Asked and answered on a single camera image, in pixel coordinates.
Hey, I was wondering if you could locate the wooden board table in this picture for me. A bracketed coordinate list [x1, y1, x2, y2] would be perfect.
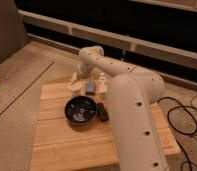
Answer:
[30, 82, 180, 171]

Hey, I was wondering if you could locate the black rectangular block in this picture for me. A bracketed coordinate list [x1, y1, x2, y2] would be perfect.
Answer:
[97, 103, 109, 121]

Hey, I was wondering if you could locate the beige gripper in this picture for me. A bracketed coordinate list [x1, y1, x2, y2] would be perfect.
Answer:
[69, 63, 92, 84]

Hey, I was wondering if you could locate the small ceramic cup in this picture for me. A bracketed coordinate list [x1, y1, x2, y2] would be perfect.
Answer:
[69, 82, 81, 97]

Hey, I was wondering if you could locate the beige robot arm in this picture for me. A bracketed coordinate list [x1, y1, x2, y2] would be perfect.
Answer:
[76, 46, 170, 171]

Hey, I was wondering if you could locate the grey blue box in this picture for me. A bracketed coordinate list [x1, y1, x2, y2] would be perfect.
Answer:
[85, 80, 96, 95]

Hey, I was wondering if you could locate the dark patterned bowl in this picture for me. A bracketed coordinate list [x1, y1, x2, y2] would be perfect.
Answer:
[64, 96, 97, 125]

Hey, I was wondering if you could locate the beige chair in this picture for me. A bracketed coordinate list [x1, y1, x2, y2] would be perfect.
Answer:
[0, 0, 29, 63]

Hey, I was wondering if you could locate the black cable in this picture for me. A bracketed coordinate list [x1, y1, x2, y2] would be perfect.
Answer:
[157, 95, 197, 171]

